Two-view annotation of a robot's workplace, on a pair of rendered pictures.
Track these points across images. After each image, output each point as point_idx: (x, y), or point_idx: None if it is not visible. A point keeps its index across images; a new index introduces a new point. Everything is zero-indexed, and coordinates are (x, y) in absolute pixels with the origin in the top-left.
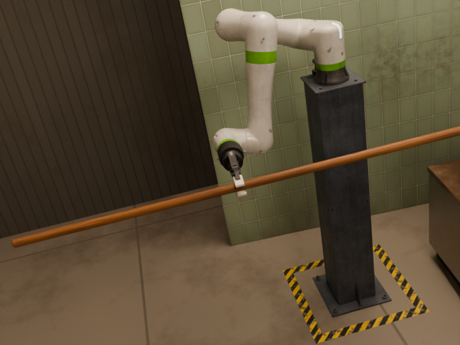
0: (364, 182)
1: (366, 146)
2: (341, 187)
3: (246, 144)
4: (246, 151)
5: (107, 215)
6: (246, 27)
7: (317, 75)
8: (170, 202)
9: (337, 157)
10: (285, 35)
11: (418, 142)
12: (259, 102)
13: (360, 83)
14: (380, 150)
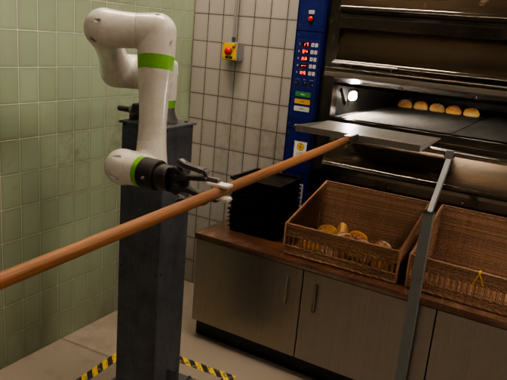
0: (184, 239)
1: (188, 196)
2: (169, 246)
3: None
4: None
5: (99, 234)
6: (151, 26)
7: None
8: (167, 209)
9: (280, 163)
10: (127, 62)
11: (318, 151)
12: (161, 116)
13: (193, 124)
14: (302, 157)
